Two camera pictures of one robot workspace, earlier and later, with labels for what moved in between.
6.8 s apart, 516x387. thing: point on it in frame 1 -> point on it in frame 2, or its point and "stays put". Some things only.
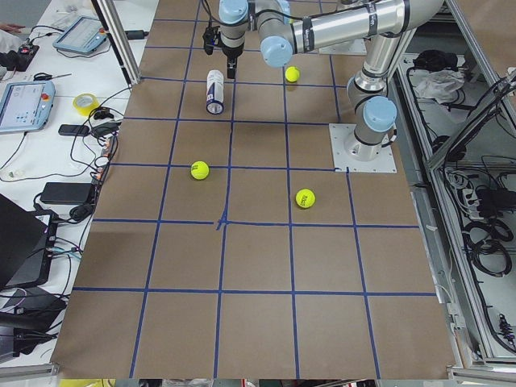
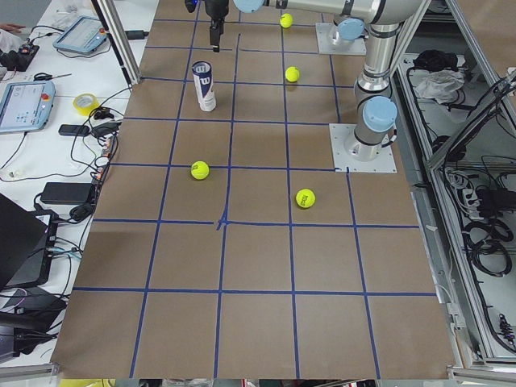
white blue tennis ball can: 214,91 -> 204,85
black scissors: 44,76 stays put
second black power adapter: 68,193 stays put
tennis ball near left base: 305,197 stays put
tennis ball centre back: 292,74 stays put
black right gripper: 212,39 -> 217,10
